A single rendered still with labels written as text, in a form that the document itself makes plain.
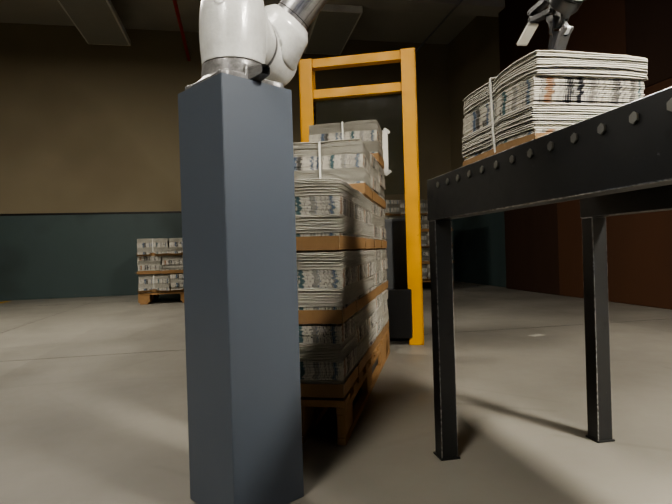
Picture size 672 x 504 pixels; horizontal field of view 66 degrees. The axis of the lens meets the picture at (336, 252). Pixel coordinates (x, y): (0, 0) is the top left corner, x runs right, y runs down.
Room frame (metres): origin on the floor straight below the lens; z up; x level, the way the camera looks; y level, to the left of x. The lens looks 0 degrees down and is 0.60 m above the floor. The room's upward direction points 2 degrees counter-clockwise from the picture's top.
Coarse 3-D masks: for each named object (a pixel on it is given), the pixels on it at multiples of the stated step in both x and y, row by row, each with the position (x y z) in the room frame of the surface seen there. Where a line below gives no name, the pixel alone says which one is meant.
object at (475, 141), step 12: (468, 96) 1.47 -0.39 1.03; (480, 96) 1.40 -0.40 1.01; (468, 108) 1.47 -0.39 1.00; (480, 108) 1.40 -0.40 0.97; (468, 120) 1.48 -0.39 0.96; (480, 120) 1.40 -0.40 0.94; (468, 132) 1.48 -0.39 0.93; (480, 132) 1.39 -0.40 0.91; (468, 144) 1.47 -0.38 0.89; (480, 144) 1.40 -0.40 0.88; (468, 156) 1.48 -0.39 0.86
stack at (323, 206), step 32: (320, 192) 1.61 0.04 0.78; (352, 192) 1.86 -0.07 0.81; (320, 224) 1.60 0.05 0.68; (352, 224) 1.85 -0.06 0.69; (320, 256) 1.60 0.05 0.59; (352, 256) 1.81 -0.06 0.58; (320, 288) 1.61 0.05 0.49; (352, 288) 1.82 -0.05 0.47; (352, 320) 1.82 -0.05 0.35; (320, 352) 1.61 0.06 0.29; (352, 352) 1.78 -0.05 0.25; (320, 416) 1.84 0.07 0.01; (352, 416) 1.72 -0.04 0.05
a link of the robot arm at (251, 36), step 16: (208, 0) 1.21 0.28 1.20; (224, 0) 1.20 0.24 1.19; (240, 0) 1.20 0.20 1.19; (256, 0) 1.23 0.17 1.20; (208, 16) 1.21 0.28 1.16; (224, 16) 1.19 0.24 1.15; (240, 16) 1.20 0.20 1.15; (256, 16) 1.23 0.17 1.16; (208, 32) 1.21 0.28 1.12; (224, 32) 1.19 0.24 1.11; (240, 32) 1.20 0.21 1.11; (256, 32) 1.23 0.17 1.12; (272, 32) 1.32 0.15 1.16; (208, 48) 1.21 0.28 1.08; (224, 48) 1.20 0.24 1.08; (240, 48) 1.20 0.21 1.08; (256, 48) 1.23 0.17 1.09; (272, 48) 1.33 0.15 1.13
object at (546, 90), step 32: (512, 64) 1.24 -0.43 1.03; (544, 64) 1.14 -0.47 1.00; (576, 64) 1.16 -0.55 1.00; (608, 64) 1.17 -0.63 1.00; (640, 64) 1.19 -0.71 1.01; (512, 96) 1.24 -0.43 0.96; (544, 96) 1.16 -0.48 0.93; (576, 96) 1.17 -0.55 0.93; (608, 96) 1.18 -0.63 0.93; (640, 96) 1.20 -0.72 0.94; (512, 128) 1.23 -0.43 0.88; (544, 128) 1.15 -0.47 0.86
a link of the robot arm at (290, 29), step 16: (288, 0) 1.39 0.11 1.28; (304, 0) 1.39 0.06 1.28; (320, 0) 1.41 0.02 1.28; (272, 16) 1.38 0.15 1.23; (288, 16) 1.38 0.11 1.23; (304, 16) 1.41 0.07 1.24; (288, 32) 1.38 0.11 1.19; (304, 32) 1.42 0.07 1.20; (288, 48) 1.40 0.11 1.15; (304, 48) 1.46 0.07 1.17; (272, 64) 1.38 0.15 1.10; (288, 64) 1.44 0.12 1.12; (272, 80) 1.44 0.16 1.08; (288, 80) 1.50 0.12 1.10
